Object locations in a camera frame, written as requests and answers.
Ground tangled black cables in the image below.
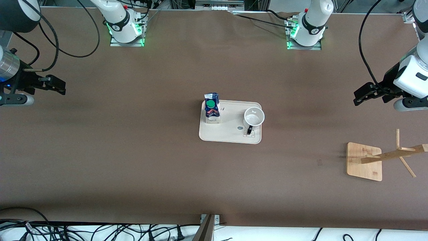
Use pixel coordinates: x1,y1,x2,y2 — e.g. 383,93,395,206
0,219,201,241

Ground cream rabbit print tray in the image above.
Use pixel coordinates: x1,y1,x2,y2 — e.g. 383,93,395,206
199,99,262,144

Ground blue white milk carton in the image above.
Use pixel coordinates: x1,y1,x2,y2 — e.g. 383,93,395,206
204,93,222,124

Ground grey power strip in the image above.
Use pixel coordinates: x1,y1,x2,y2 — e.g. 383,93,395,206
195,0,245,11

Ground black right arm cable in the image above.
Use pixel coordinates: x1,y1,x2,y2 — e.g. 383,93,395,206
12,0,101,72

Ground wooden mug rack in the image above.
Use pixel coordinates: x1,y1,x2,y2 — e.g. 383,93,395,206
346,129,428,181

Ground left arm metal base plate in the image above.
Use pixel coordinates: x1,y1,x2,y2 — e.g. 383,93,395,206
286,15,322,51

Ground aluminium profile with bracket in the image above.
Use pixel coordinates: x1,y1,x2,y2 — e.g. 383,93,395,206
192,214,221,241

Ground black cable loop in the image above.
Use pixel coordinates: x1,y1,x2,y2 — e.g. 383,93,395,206
0,207,50,231

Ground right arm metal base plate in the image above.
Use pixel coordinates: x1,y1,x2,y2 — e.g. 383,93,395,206
110,13,147,47

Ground white smiley mug black handle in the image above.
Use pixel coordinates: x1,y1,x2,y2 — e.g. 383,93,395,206
243,107,265,136

